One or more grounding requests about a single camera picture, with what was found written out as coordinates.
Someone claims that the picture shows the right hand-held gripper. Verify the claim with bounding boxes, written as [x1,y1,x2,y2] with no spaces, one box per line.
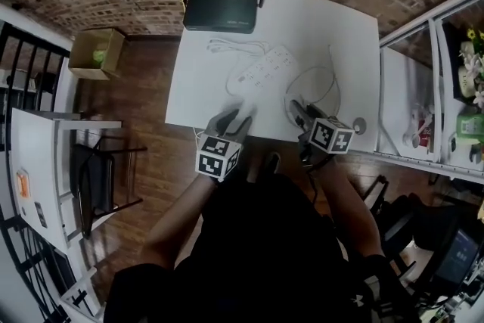
[289,98,355,163]

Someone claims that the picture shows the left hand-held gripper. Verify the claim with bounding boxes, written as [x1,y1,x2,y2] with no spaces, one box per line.
[195,108,253,182]

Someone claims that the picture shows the white power strip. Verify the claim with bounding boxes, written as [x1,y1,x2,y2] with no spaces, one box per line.
[235,45,300,89]

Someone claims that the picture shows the person's left forearm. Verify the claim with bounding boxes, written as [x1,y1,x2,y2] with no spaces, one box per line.
[141,173,219,270]

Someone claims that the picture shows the person's right forearm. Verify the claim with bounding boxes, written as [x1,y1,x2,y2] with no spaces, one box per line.
[321,157,386,262]

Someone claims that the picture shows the white square table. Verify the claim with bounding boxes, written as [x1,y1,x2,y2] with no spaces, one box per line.
[165,0,381,144]

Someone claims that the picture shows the white metal shelving unit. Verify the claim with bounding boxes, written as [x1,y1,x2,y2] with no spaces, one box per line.
[377,0,484,183]

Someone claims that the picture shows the red box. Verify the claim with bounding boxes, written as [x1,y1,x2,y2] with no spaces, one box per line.
[418,120,433,145]

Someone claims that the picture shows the person's dark clothing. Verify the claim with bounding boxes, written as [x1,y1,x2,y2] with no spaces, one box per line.
[104,151,420,323]

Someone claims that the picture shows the black folding chair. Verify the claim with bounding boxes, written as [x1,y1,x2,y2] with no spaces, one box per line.
[70,135,147,240]

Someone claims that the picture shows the black office chair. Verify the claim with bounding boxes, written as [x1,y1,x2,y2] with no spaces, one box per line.
[361,175,457,279]

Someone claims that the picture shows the open cardboard box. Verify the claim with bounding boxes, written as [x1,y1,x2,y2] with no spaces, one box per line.
[67,27,129,81]

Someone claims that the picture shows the green packet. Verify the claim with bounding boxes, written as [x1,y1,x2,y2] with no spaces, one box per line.
[455,112,484,138]

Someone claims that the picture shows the yellow flowers in white vase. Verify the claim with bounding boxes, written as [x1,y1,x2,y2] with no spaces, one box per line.
[458,28,484,107]

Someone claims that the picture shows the white narrow desk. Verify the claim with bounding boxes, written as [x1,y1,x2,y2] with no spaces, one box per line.
[9,107,125,251]

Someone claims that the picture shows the black screen on stand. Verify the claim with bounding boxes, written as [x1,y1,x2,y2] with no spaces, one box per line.
[433,226,482,287]

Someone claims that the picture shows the orange flat object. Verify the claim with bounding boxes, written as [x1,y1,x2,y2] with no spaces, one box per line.
[16,169,32,200]

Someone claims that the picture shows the black metal railing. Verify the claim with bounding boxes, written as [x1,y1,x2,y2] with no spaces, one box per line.
[0,20,76,323]

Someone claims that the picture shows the small round grey object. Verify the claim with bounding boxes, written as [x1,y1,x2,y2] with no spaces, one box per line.
[351,116,368,135]

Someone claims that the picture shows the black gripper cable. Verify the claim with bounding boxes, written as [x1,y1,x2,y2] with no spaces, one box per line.
[301,151,330,219]

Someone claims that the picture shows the thin white cable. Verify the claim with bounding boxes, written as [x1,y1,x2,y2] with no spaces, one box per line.
[206,39,274,58]

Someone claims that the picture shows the white furniture frame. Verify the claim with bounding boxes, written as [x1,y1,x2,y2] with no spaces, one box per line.
[59,267,106,319]

